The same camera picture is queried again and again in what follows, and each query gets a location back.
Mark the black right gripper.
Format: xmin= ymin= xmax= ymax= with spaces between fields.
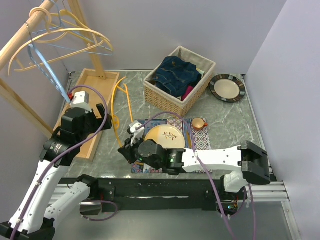
xmin=119 ymin=132 xmax=162 ymax=169

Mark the orange plastic hanger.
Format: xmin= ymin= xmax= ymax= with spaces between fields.
xmin=110 ymin=76 xmax=135 ymax=148

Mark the light blue wide hanger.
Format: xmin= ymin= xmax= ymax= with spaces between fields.
xmin=27 ymin=44 xmax=71 ymax=103

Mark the magenta pleated skirt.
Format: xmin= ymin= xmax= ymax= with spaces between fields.
xmin=181 ymin=85 xmax=194 ymax=102

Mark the dark denim skirt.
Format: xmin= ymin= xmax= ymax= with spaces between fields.
xmin=152 ymin=56 xmax=202 ymax=98

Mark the blue wire hanger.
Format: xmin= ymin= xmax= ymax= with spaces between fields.
xmin=31 ymin=0 xmax=111 ymax=56

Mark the yellow plastic hanger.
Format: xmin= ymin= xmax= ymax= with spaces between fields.
xmin=49 ymin=9 xmax=114 ymax=56

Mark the pastel floral skirt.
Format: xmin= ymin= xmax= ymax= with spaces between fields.
xmin=196 ymin=68 xmax=205 ymax=78

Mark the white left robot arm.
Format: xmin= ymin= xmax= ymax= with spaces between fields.
xmin=0 ymin=104 xmax=112 ymax=240

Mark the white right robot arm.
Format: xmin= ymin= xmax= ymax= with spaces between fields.
xmin=118 ymin=138 xmax=271 ymax=200

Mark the cream wooden hanger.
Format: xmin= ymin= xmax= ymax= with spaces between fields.
xmin=8 ymin=9 xmax=114 ymax=74

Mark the wooden clothes rack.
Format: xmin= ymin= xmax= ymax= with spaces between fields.
xmin=0 ymin=0 xmax=120 ymax=162

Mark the yellow cream dinner plate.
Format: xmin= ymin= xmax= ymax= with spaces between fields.
xmin=145 ymin=124 xmax=186 ymax=149

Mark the patterned placemat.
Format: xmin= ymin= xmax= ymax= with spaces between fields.
xmin=131 ymin=118 xmax=212 ymax=174

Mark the orange cup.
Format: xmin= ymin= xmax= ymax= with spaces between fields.
xmin=191 ymin=117 xmax=208 ymax=131

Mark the wicker basket with liner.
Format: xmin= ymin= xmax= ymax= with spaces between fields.
xmin=143 ymin=46 xmax=216 ymax=117

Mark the striped rim dark plate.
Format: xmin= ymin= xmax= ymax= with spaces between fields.
xmin=208 ymin=74 xmax=246 ymax=103

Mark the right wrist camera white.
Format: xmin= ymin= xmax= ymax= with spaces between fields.
xmin=128 ymin=120 xmax=145 ymax=146

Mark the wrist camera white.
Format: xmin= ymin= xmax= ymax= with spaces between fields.
xmin=69 ymin=91 xmax=92 ymax=113
xmin=128 ymin=120 xmax=145 ymax=146

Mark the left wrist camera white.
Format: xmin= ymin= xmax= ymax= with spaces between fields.
xmin=69 ymin=91 xmax=92 ymax=113

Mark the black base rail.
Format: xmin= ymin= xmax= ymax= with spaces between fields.
xmin=54 ymin=176 xmax=251 ymax=216

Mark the gold knife green handle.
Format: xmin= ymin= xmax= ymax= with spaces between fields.
xmin=185 ymin=131 xmax=194 ymax=149

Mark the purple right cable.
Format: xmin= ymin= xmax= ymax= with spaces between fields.
xmin=139 ymin=111 xmax=257 ymax=240

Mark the aluminium frame rail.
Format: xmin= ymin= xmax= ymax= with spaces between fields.
xmin=44 ymin=164 xmax=301 ymax=240

